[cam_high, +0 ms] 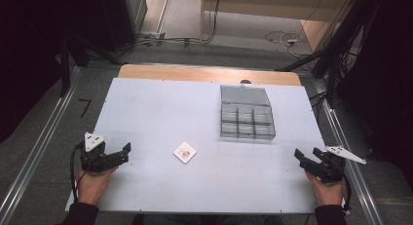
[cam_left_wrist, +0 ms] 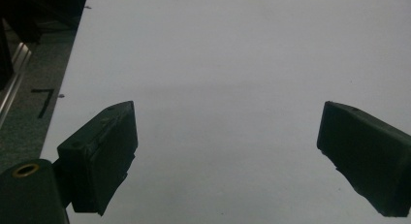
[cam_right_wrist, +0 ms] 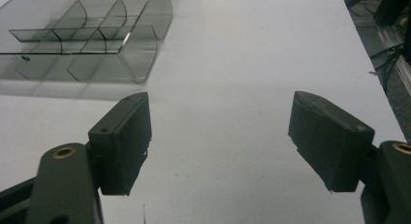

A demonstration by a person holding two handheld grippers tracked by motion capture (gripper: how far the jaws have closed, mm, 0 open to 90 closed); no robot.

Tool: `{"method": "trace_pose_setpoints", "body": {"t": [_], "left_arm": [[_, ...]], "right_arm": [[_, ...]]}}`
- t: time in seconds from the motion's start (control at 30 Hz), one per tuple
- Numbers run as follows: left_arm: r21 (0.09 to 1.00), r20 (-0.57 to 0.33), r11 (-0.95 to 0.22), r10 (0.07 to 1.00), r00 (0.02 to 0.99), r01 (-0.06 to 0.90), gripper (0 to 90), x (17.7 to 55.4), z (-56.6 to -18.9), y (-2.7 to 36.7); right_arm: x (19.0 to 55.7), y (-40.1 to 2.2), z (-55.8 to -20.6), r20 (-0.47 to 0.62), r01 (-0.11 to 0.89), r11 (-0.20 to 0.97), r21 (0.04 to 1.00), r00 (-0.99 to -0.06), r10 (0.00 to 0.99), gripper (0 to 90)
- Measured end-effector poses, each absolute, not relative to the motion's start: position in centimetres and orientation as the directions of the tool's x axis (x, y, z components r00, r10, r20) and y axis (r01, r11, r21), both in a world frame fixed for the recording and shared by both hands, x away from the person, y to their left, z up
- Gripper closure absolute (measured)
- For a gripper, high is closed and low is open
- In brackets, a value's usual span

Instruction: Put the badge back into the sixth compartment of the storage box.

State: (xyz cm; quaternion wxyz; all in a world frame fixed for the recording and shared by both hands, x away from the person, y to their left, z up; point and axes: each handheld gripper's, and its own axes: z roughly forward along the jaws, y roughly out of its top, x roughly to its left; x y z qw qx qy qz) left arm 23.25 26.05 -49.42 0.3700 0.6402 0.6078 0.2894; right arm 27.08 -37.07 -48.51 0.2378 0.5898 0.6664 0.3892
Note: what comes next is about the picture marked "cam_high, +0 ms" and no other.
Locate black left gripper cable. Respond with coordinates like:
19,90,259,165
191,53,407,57
69,141,86,204

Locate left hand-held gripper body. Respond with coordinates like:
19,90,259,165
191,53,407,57
79,131,111,173

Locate aluminium floor rail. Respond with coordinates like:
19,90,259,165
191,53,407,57
0,66,83,225
319,97,386,225

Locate black metal stand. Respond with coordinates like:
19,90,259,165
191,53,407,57
59,36,73,98

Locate clear plastic compartment box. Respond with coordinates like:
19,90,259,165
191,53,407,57
219,84,277,141

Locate small white square packet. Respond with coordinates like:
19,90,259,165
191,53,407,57
172,140,199,165

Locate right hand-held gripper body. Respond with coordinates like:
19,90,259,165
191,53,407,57
312,145,367,184

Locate light wooden cabinet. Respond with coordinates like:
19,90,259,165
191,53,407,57
199,0,361,54

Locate grey floor cables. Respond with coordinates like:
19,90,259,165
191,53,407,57
113,36,208,57

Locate white floor cable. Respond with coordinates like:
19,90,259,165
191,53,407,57
264,29,308,59

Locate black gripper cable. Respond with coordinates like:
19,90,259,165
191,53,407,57
340,168,354,213
69,141,86,204

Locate person's left hand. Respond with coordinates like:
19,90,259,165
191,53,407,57
75,165,119,207

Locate black cabinet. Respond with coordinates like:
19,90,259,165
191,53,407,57
96,0,149,54

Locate black tripod stand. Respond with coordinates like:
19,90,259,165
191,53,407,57
275,0,384,106

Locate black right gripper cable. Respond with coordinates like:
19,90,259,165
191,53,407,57
340,168,354,213

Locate black hanging cable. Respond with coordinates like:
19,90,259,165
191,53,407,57
204,0,223,45

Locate grey power strip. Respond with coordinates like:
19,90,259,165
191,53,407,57
137,30,168,44

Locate person's right hand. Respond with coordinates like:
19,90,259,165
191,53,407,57
304,170,346,207

